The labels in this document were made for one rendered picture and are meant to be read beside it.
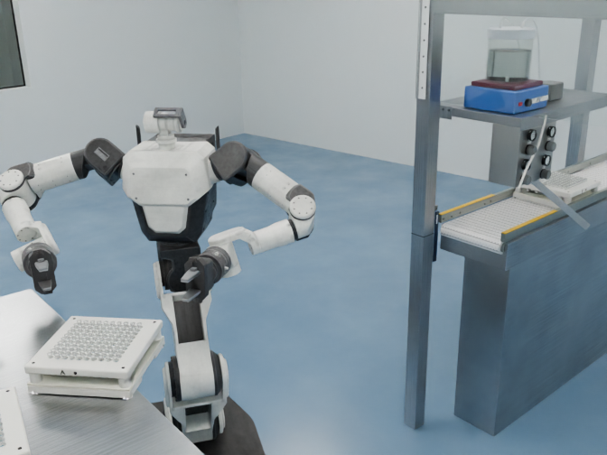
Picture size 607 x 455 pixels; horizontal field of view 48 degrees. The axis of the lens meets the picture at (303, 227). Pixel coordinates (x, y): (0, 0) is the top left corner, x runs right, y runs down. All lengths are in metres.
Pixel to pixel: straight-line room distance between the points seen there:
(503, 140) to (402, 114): 4.37
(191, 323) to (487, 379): 1.24
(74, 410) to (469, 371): 1.74
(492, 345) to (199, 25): 5.61
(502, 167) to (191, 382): 1.21
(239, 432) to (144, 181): 1.05
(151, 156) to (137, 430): 0.91
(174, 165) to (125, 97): 5.06
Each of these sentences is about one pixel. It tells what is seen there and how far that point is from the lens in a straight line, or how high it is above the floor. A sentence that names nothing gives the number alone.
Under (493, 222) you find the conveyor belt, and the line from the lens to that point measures 2.63.
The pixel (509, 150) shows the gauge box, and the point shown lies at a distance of 2.32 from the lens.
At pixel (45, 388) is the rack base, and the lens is 1.70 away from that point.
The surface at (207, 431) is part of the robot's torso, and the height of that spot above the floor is 0.29.
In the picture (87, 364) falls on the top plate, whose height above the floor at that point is 0.95.
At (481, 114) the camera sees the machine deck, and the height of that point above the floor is 1.32.
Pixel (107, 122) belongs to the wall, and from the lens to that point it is 7.04.
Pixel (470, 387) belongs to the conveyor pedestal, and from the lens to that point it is 2.94.
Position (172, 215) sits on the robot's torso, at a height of 1.08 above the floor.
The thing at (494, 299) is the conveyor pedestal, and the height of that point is 0.60.
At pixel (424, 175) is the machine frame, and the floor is 1.08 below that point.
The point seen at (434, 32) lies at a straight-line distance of 2.37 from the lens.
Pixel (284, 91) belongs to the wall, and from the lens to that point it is 7.62.
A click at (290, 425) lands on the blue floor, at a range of 2.96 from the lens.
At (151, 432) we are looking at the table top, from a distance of 1.52.
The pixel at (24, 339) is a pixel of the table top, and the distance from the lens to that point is 1.96.
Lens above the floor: 1.77
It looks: 20 degrees down
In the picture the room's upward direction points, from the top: 1 degrees counter-clockwise
